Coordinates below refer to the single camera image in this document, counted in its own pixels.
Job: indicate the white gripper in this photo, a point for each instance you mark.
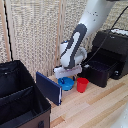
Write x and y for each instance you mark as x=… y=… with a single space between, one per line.
x=67 y=71

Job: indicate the blue plastic bowl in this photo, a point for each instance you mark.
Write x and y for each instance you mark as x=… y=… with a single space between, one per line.
x=66 y=85

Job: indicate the black air fryer drawer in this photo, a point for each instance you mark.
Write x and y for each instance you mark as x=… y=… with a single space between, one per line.
x=100 y=75

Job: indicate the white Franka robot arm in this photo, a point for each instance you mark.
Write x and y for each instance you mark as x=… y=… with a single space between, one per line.
x=83 y=30

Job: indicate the black air fryer body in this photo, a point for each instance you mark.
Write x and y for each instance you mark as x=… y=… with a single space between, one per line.
x=115 y=45

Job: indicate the white item on air fryer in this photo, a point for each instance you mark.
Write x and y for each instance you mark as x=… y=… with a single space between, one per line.
x=120 y=32

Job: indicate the red plastic cup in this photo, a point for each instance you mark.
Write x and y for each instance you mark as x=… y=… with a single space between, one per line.
x=82 y=85

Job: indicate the woven bamboo screen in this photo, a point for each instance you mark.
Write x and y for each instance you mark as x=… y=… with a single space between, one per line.
x=30 y=33

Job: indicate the black fabric storage box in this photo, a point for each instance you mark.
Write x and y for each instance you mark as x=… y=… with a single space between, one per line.
x=20 y=100

